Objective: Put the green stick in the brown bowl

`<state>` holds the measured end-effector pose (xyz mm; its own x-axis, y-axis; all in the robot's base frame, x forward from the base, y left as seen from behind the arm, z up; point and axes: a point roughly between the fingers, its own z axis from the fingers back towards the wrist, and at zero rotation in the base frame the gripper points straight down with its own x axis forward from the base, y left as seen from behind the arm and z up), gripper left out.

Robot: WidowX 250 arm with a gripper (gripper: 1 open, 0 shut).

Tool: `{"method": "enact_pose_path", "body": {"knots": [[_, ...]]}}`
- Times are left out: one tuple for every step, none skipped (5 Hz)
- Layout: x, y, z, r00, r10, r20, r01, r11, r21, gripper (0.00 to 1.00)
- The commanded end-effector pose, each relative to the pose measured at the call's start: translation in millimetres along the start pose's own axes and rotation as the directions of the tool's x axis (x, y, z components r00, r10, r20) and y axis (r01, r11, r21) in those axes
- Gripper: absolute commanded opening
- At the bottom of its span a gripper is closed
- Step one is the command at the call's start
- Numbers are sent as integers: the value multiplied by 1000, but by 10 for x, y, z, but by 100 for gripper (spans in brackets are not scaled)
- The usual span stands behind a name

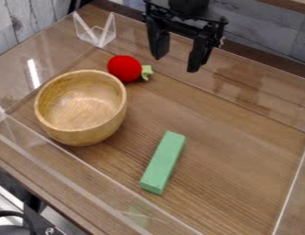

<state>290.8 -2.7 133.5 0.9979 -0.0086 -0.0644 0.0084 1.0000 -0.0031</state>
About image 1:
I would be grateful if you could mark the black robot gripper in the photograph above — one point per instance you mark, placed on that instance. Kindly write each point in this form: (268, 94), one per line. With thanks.
(190, 18)

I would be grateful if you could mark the red plush radish toy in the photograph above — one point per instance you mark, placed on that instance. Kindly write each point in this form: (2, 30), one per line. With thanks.
(128, 69)

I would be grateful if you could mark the brown wooden bowl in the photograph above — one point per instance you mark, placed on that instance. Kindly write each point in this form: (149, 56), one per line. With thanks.
(81, 107)

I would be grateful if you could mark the black stand under table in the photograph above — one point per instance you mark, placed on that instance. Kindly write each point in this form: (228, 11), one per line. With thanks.
(25, 221)

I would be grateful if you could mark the clear acrylic corner bracket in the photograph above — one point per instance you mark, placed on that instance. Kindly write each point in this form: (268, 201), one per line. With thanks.
(97, 36)

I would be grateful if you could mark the clear acrylic tray wall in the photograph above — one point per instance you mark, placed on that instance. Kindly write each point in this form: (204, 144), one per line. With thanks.
(81, 191)

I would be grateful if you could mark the green rectangular block stick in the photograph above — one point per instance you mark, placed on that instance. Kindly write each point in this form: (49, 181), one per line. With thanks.
(162, 163)

